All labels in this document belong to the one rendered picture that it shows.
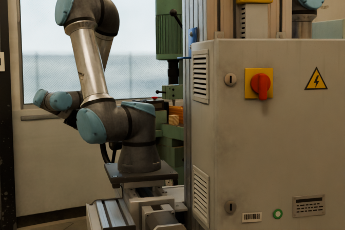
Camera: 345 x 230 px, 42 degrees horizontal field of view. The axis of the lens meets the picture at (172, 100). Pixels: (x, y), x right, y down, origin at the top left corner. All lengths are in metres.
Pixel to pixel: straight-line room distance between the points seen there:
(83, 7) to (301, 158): 0.89
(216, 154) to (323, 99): 0.29
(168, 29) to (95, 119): 0.91
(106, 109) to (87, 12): 0.35
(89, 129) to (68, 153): 2.08
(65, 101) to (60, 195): 1.85
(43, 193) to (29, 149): 0.35
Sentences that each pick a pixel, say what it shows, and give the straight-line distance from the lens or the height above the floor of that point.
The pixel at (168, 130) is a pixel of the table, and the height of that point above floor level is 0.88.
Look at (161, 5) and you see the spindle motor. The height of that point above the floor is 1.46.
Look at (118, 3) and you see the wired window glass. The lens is 3.70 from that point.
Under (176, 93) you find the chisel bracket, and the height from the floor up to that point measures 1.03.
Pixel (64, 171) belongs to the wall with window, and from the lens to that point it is 3.53.
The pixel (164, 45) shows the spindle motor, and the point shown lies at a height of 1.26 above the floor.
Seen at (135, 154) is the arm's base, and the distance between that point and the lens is 1.52.
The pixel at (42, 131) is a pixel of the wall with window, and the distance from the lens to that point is 3.44.
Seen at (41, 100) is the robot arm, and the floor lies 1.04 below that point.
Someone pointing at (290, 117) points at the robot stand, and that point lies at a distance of 1.08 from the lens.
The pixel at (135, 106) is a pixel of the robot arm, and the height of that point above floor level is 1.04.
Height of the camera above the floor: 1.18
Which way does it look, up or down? 5 degrees down
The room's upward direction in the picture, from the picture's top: 1 degrees counter-clockwise
